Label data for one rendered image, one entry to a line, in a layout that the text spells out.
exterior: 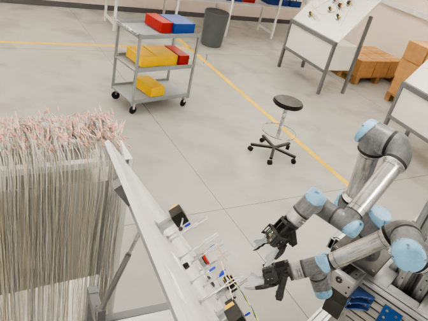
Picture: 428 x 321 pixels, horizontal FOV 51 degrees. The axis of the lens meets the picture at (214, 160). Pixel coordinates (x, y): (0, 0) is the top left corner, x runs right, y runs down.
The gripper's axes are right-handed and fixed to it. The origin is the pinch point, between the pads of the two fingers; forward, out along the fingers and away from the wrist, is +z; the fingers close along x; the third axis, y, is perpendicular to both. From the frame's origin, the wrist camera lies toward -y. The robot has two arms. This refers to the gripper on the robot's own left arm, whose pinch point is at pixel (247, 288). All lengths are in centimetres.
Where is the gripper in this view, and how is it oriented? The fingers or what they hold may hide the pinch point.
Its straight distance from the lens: 199.4
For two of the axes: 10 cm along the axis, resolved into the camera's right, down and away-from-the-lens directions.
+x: -1.4, 1.2, -9.8
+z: -9.4, 2.9, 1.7
